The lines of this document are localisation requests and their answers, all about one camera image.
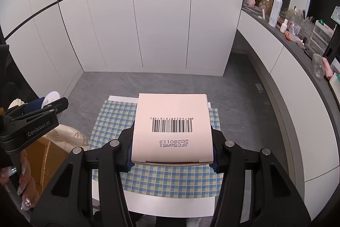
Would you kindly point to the clear plastic cup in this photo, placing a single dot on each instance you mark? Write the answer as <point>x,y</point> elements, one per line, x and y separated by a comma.
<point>318,67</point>

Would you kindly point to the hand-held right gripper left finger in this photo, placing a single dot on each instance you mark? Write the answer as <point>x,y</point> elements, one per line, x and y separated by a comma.
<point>124,152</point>

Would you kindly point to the grey floor socket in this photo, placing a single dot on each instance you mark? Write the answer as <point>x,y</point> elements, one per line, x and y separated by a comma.
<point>259,88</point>

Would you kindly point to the pink plush toy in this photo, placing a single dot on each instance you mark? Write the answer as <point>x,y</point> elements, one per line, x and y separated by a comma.
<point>250,1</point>

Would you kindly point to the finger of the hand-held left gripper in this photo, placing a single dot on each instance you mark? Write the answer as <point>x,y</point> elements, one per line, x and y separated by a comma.
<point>59,105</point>
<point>33,107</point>

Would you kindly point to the brown cardboard box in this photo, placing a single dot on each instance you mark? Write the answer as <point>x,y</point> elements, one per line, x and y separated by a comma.
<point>50,157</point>

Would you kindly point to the pink cloth roll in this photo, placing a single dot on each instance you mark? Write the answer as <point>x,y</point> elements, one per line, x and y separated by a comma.
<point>327,67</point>

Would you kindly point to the clear drawer organizer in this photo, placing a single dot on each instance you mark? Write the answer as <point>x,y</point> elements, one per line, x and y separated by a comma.
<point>318,35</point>

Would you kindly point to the small white bottle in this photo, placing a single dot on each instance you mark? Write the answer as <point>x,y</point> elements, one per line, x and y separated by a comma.
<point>283,28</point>

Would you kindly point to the pink packet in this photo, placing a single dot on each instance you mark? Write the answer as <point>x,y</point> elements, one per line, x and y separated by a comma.
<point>293,38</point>

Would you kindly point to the white round appliance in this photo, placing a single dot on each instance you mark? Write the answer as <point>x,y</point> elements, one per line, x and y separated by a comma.
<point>51,96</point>

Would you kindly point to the person's left hand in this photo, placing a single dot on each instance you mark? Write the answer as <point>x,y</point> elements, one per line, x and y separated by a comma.
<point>26,184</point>

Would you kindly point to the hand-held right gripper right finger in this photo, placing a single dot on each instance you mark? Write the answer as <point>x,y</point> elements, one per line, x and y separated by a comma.
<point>219,155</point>

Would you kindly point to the clear acrylic holder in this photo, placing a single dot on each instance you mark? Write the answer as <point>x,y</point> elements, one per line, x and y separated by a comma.
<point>293,18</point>

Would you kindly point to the blue yellow checked tablecloth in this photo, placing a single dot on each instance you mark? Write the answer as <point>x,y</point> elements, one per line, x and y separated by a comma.
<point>111,123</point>

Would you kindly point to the pink barcode box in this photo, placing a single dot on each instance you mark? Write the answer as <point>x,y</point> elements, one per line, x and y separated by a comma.
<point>170,110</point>

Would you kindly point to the black stand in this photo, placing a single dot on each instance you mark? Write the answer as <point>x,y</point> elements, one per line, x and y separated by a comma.
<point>333,48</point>

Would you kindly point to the cream padded armchair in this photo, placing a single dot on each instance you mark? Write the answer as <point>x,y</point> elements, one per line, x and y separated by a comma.
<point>69,136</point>

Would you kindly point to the white spray bottle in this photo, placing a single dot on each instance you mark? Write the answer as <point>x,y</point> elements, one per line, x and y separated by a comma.
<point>275,11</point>

